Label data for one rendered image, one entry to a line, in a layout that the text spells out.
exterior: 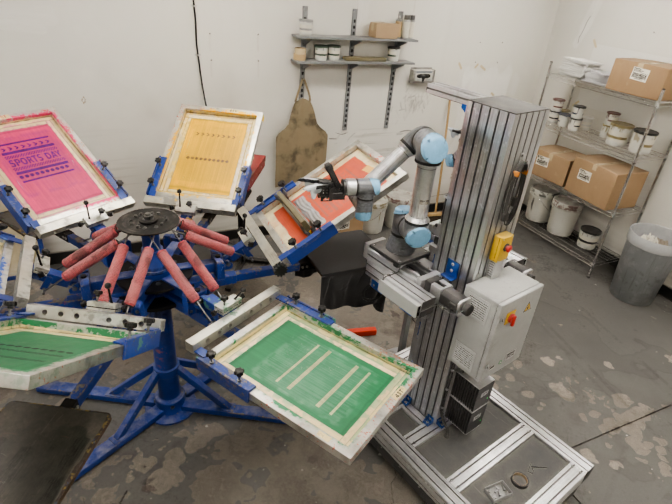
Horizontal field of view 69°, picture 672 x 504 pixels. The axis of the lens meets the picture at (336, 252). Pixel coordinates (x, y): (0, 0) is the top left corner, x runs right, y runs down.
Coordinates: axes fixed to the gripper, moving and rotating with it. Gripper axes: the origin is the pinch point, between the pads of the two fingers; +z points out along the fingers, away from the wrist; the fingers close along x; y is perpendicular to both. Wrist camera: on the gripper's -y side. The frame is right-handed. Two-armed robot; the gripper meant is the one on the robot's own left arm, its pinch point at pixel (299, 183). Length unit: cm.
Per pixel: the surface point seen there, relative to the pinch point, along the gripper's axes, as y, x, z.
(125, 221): 31, 47, 78
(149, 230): 32, 37, 66
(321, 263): 65, 60, -25
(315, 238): 39, 34, -15
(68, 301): 70, 41, 108
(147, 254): 41, 27, 67
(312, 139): 29, 273, -60
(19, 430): 79, -40, 107
